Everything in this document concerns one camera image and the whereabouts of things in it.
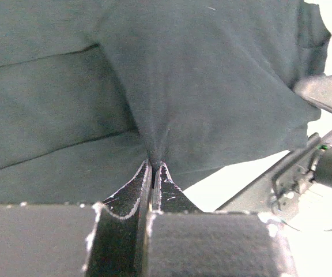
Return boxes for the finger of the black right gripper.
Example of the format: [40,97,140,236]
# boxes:
[293,75,332,113]

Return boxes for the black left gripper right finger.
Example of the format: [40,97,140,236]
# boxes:
[146,164,298,276]

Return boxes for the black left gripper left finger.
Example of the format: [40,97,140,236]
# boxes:
[0,161,152,276]

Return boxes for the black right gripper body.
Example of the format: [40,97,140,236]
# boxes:
[215,131,332,231]

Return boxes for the black t shirt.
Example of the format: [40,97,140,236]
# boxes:
[0,1,331,204]

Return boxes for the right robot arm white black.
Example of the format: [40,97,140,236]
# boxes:
[218,75,332,225]

